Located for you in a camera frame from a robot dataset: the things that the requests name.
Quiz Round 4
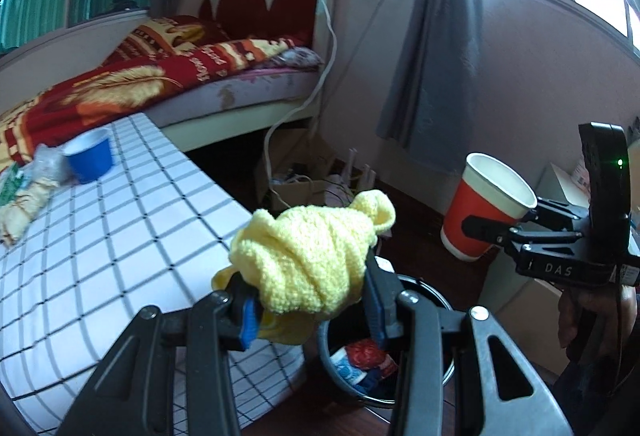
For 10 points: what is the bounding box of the red paper cup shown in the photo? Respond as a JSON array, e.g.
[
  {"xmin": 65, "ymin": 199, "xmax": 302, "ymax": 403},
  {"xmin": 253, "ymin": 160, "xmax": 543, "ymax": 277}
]
[{"xmin": 440, "ymin": 152, "xmax": 537, "ymax": 262}]

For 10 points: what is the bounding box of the red plastic bag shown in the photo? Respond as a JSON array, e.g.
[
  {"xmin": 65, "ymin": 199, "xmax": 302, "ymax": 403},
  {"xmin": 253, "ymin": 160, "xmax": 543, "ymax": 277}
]
[{"xmin": 345, "ymin": 338, "xmax": 397, "ymax": 376}]

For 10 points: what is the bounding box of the yellow knitted cloth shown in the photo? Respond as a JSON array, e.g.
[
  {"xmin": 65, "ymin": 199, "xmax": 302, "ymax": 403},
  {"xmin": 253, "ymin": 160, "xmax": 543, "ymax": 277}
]
[{"xmin": 212, "ymin": 189, "xmax": 396, "ymax": 345}]

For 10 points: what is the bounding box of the blue paper bowl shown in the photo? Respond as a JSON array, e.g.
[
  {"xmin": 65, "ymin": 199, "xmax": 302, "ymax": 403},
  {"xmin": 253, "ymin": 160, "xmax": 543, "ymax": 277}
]
[{"xmin": 63, "ymin": 127, "xmax": 114, "ymax": 185}]

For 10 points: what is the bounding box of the clear plastic bag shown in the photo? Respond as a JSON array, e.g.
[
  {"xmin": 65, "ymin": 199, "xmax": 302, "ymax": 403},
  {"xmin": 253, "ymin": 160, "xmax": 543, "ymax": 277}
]
[{"xmin": 23, "ymin": 144, "xmax": 73, "ymax": 185}]

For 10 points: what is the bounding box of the beige paper bag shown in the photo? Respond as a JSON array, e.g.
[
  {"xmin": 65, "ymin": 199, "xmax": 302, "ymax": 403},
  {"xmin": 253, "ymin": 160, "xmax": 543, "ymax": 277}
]
[{"xmin": 0, "ymin": 177, "xmax": 58, "ymax": 248}]

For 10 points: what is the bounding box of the green white carton box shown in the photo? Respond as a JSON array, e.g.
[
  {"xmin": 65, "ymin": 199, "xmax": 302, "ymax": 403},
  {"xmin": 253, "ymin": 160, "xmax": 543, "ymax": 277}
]
[{"xmin": 0, "ymin": 163, "xmax": 24, "ymax": 207}]

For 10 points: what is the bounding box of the black trash bin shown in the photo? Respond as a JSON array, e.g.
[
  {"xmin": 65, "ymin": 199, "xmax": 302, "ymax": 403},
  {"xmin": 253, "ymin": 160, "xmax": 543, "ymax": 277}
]
[{"xmin": 317, "ymin": 252, "xmax": 454, "ymax": 409}]

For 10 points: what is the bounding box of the person's right hand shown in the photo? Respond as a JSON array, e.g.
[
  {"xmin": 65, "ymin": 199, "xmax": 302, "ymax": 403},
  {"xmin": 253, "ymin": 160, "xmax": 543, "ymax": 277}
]
[{"xmin": 558, "ymin": 286, "xmax": 638, "ymax": 356}]

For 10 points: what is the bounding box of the white wifi router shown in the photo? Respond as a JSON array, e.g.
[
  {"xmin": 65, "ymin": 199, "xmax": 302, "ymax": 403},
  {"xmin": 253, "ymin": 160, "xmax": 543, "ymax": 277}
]
[{"xmin": 342, "ymin": 148, "xmax": 376, "ymax": 195}]

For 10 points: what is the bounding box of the white black checkered tablecloth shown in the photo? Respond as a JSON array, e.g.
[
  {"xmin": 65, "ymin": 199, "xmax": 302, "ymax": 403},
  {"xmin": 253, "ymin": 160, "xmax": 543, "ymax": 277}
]
[{"xmin": 0, "ymin": 111, "xmax": 307, "ymax": 434}]

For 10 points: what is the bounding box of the brown cardboard box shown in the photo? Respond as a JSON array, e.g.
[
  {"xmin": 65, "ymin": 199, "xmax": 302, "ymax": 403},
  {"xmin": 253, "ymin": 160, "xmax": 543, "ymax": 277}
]
[{"xmin": 256, "ymin": 129, "xmax": 352, "ymax": 213}]

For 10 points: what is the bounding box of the grey curtain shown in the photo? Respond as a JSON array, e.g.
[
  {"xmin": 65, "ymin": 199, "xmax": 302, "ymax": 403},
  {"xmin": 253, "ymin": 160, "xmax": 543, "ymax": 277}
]
[{"xmin": 376, "ymin": 0, "xmax": 483, "ymax": 174}]

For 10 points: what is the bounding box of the purple bed mattress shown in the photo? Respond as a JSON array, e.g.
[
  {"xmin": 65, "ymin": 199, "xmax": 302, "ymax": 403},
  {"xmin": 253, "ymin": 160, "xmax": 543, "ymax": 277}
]
[{"xmin": 144, "ymin": 48, "xmax": 324, "ymax": 127}]

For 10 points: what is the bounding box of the red yellow patterned blanket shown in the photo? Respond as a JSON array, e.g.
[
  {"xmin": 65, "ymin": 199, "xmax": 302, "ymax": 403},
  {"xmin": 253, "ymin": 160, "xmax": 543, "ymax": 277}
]
[{"xmin": 1, "ymin": 15, "xmax": 303, "ymax": 170}]

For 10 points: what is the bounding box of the red heart-shaped headboard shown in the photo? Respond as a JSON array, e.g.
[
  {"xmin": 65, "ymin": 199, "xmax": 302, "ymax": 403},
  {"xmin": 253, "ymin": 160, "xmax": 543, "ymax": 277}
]
[{"xmin": 198, "ymin": 0, "xmax": 334, "ymax": 58}]

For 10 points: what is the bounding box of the white power cable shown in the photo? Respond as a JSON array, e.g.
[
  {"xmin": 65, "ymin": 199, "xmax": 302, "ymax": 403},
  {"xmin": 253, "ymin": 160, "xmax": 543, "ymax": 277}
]
[{"xmin": 262, "ymin": 0, "xmax": 336, "ymax": 212}]

